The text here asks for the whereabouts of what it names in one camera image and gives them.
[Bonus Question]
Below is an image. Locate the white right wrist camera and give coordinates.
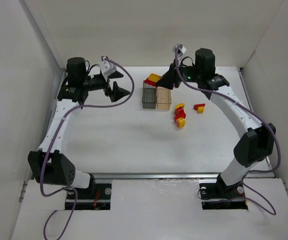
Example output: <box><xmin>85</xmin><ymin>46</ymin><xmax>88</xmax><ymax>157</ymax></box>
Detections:
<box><xmin>172</xmin><ymin>44</ymin><xmax>187</xmax><ymax>57</ymax></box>

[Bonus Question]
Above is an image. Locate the smoky grey plastic container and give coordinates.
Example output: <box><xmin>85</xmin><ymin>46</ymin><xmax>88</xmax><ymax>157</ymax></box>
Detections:
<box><xmin>142</xmin><ymin>82</ymin><xmax>157</xmax><ymax>109</ymax></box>

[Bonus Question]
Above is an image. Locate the yellow lego brick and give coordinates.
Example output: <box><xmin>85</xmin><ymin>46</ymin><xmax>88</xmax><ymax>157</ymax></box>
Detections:
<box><xmin>148</xmin><ymin>73</ymin><xmax>161</xmax><ymax>83</ymax></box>
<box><xmin>197</xmin><ymin>106</ymin><xmax>204</xmax><ymax>114</ymax></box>

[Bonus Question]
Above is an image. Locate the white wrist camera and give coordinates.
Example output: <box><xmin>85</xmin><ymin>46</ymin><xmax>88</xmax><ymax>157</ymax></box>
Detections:
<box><xmin>172</xmin><ymin>44</ymin><xmax>187</xmax><ymax>57</ymax></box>
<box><xmin>99</xmin><ymin>56</ymin><xmax>117</xmax><ymax>77</ymax></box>

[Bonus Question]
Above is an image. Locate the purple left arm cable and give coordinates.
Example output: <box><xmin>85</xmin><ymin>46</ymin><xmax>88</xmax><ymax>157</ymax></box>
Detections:
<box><xmin>39</xmin><ymin>57</ymin><xmax>135</xmax><ymax>240</ymax></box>

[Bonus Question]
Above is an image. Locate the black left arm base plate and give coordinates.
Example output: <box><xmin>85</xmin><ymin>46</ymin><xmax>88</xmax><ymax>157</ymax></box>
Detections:
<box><xmin>74</xmin><ymin>182</ymin><xmax>112</xmax><ymax>211</ymax></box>

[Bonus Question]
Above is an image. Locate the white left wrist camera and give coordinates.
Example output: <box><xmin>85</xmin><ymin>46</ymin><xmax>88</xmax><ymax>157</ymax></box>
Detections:
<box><xmin>99</xmin><ymin>56</ymin><xmax>117</xmax><ymax>77</ymax></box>

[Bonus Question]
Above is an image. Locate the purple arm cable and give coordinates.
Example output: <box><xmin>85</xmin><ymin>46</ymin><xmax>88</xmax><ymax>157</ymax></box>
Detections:
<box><xmin>173</xmin><ymin>46</ymin><xmax>282</xmax><ymax>216</ymax></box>
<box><xmin>39</xmin><ymin>57</ymin><xmax>135</xmax><ymax>240</ymax></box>

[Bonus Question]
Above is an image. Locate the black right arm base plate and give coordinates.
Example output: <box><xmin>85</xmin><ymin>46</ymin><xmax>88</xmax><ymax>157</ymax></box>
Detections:
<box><xmin>198</xmin><ymin>182</ymin><xmax>248</xmax><ymax>210</ymax></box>

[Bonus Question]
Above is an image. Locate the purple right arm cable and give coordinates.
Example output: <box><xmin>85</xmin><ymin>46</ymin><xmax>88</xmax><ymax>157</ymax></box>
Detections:
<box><xmin>173</xmin><ymin>46</ymin><xmax>282</xmax><ymax>216</ymax></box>

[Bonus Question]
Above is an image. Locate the lower red yellow lego stack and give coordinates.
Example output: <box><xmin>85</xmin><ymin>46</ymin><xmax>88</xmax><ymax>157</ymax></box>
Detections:
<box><xmin>174</xmin><ymin>115</ymin><xmax>186</xmax><ymax>129</ymax></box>

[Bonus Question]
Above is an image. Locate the clear tan plastic container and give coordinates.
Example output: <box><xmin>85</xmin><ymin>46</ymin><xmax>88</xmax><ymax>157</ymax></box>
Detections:
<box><xmin>156</xmin><ymin>87</ymin><xmax>172</xmax><ymax>110</ymax></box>

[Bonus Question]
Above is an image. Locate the red curved lego brick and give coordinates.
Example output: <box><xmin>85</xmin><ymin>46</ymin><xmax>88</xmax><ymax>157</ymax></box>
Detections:
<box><xmin>194</xmin><ymin>103</ymin><xmax>206</xmax><ymax>110</ymax></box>

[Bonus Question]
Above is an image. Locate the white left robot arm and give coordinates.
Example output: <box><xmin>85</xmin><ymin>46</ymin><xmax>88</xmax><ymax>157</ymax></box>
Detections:
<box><xmin>27</xmin><ymin>56</ymin><xmax>134</xmax><ymax>197</ymax></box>

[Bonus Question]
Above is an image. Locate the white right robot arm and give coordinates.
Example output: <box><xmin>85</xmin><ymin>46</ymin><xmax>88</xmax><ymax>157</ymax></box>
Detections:
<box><xmin>157</xmin><ymin>44</ymin><xmax>276</xmax><ymax>193</ymax></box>

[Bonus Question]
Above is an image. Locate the aluminium frame rail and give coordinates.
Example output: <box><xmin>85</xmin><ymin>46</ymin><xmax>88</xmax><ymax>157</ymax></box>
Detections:
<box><xmin>33</xmin><ymin>171</ymin><xmax>276</xmax><ymax>181</ymax></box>

